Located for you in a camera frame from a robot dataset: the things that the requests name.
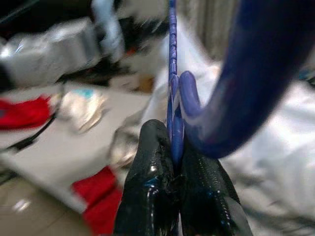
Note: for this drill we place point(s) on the grey table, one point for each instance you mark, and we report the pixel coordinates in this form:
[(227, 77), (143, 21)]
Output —
[(37, 157)]

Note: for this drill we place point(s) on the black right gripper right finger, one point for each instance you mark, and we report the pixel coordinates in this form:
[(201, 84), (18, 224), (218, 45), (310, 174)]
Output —
[(206, 201)]

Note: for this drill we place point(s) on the small white garment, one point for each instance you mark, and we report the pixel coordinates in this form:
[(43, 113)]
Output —
[(83, 110)]

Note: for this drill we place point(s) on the red shirt dark print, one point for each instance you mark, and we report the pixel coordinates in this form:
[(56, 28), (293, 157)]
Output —
[(22, 113)]

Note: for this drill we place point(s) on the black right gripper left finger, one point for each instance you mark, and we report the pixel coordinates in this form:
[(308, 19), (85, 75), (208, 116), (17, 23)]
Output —
[(150, 196)]

